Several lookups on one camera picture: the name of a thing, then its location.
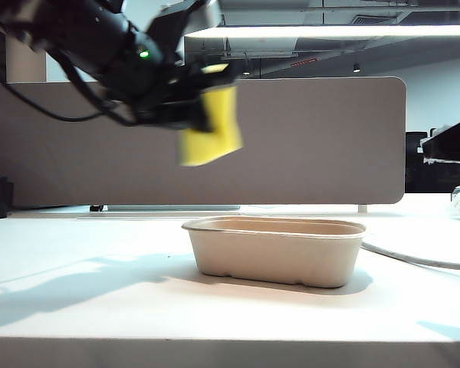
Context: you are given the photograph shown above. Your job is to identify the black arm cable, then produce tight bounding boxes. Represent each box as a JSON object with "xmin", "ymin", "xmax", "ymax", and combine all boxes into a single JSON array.
[{"xmin": 0, "ymin": 45, "xmax": 139, "ymax": 128}]

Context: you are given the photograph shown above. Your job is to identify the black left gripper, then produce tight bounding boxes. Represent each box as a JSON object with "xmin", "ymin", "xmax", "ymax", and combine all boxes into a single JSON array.
[{"xmin": 103, "ymin": 33, "xmax": 239, "ymax": 133}]

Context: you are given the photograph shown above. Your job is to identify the yellow cleaning sponge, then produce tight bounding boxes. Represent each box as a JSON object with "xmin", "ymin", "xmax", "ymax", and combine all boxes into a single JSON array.
[{"xmin": 177, "ymin": 63, "xmax": 243, "ymax": 168}]

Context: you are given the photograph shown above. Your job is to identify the beige paper lunch box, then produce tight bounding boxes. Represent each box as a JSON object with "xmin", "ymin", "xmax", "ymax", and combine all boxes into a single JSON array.
[{"xmin": 181, "ymin": 215, "xmax": 367, "ymax": 289}]

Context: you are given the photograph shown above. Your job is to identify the grey desk divider panel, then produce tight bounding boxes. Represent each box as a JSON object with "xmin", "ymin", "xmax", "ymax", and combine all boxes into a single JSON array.
[{"xmin": 0, "ymin": 76, "xmax": 406, "ymax": 210}]

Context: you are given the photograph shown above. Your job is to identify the grey rail under divider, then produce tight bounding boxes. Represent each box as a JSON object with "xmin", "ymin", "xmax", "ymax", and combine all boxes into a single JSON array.
[{"xmin": 103, "ymin": 205, "xmax": 241, "ymax": 212}]

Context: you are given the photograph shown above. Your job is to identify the beige pillar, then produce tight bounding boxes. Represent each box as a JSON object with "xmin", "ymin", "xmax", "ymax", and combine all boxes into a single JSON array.
[{"xmin": 5, "ymin": 36, "xmax": 47, "ymax": 84}]

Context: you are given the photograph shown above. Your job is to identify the white cable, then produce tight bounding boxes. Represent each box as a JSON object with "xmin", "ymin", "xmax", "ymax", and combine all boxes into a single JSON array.
[{"xmin": 359, "ymin": 240, "xmax": 460, "ymax": 271}]

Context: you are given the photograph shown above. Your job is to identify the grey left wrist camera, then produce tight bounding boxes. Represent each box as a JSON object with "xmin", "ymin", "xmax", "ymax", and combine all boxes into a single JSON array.
[{"xmin": 147, "ymin": 0, "xmax": 224, "ymax": 65}]

